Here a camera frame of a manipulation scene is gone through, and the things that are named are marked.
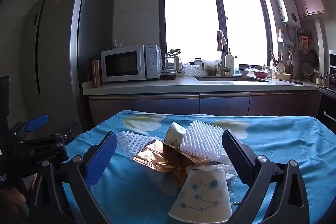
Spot metal kitchen faucet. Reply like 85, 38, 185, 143
217, 30, 231, 76

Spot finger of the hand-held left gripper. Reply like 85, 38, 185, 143
10, 115, 49, 143
20, 132, 66, 149

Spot dotted paper cup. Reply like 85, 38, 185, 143
168, 169, 233, 223

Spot grey refrigerator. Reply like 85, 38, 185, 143
0, 0, 114, 140

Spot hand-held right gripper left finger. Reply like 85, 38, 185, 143
28, 131, 118, 224

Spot person's left hand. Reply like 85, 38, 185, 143
0, 185, 28, 216

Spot white water heater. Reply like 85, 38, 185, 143
274, 0, 301, 28

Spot white soap bottle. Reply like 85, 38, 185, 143
225, 48, 235, 75

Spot clear plastic bag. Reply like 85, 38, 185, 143
182, 63, 208, 77

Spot large window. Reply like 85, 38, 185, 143
157, 0, 279, 67

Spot copper insulated tumbler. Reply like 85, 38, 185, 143
90, 57, 103, 88

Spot bagged food container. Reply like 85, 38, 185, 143
203, 57, 221, 76

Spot pale yellow round container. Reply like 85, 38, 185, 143
274, 72, 292, 81

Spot hanging frying pan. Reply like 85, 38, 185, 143
307, 49, 319, 67

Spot built-in oven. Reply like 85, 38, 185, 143
318, 94, 336, 135

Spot dark round bowl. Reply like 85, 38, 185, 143
159, 70, 177, 81

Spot crushed paper cup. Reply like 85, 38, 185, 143
165, 122, 188, 147

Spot white microwave oven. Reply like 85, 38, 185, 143
100, 44, 162, 83

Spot gold foil wrapper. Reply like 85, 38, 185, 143
133, 139, 210, 188

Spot glass kettle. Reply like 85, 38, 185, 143
165, 49, 182, 73

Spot blue floral tablecloth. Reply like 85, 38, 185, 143
62, 110, 336, 224

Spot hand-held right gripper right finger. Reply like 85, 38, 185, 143
222, 130, 310, 224

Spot kitchen counter with cabinets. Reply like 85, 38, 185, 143
82, 74, 323, 119

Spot kitchen sink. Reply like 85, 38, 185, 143
194, 75, 271, 82

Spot thick white foam net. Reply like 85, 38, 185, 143
180, 120, 223, 163

